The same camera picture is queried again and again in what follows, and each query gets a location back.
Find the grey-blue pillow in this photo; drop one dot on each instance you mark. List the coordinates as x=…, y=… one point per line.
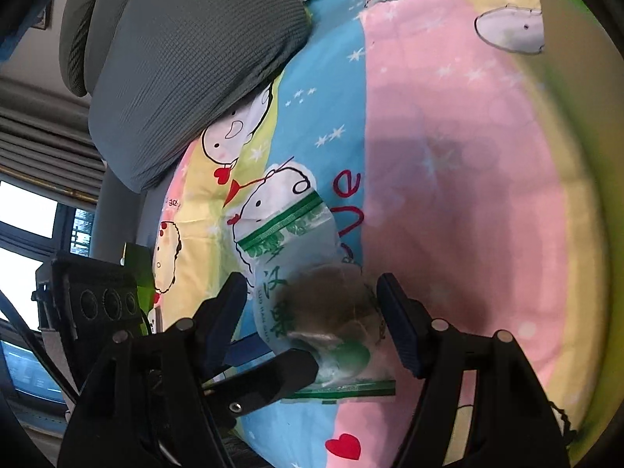
x=195, y=58

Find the clear bag of brown fruit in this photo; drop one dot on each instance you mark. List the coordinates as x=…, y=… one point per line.
x=312, y=302

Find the grey pleated curtain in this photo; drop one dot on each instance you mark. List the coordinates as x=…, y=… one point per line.
x=44, y=156

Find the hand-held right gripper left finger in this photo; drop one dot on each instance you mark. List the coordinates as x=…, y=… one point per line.
x=226, y=321

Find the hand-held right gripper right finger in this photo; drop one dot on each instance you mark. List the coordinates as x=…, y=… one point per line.
x=397, y=321

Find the grey sofa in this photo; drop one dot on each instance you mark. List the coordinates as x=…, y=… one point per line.
x=83, y=34

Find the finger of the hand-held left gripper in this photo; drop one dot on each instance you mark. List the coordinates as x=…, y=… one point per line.
x=248, y=353
x=278, y=375

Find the window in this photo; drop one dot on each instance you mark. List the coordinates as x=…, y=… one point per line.
x=24, y=263

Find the cartoon printed blanket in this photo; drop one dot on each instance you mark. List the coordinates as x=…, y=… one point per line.
x=438, y=156

